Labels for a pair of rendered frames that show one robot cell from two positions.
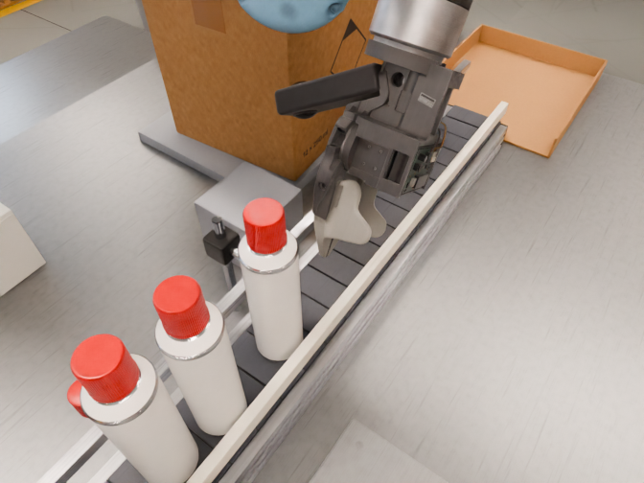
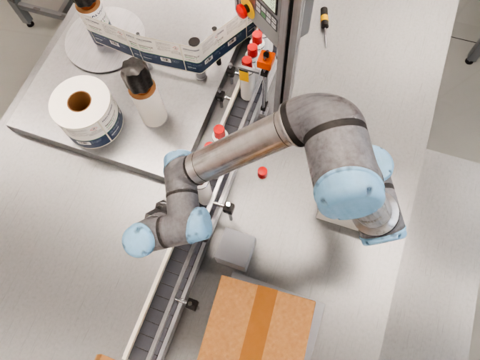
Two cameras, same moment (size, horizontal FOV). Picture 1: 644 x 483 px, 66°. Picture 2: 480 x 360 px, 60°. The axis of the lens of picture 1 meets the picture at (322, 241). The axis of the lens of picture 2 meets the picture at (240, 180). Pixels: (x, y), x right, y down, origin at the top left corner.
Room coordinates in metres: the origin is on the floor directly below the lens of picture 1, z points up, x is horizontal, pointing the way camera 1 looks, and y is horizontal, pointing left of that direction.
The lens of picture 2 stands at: (0.74, 0.08, 2.18)
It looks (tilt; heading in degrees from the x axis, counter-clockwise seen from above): 69 degrees down; 170
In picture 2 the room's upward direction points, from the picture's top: 6 degrees counter-clockwise
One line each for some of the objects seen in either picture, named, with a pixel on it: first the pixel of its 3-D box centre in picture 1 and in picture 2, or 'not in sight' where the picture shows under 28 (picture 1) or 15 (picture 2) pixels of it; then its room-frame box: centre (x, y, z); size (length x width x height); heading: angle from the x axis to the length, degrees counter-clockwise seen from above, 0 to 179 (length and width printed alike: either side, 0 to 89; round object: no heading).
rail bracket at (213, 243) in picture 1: (242, 276); (223, 210); (0.34, 0.09, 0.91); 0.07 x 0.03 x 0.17; 55
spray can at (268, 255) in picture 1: (272, 287); (202, 187); (0.27, 0.05, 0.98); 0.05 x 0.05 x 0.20
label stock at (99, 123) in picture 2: not in sight; (87, 112); (-0.11, -0.26, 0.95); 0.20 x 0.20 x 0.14
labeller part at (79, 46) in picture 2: not in sight; (105, 38); (-0.46, -0.17, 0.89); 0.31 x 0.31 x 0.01
